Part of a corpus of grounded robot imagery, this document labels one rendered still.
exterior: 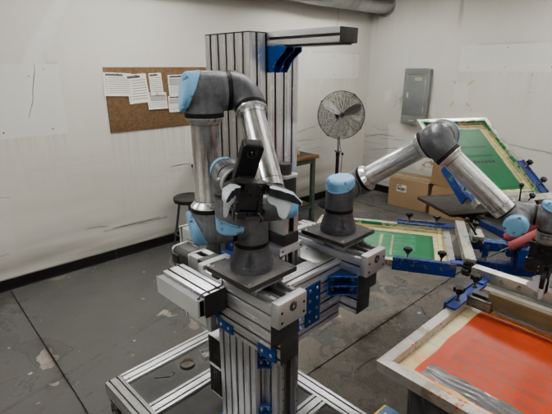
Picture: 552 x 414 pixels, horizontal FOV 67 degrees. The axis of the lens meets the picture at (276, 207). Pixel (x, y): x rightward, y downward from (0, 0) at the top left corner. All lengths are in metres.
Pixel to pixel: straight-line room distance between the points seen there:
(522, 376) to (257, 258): 0.94
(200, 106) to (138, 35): 3.40
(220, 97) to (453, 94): 5.33
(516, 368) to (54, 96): 3.90
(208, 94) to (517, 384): 1.31
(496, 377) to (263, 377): 0.94
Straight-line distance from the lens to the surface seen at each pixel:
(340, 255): 1.76
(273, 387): 2.00
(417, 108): 6.51
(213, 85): 1.25
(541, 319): 1.88
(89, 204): 4.52
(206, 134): 1.27
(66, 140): 4.36
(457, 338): 1.77
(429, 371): 1.57
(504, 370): 1.68
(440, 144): 1.57
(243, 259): 1.40
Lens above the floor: 1.91
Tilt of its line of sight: 18 degrees down
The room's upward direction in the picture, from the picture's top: straight up
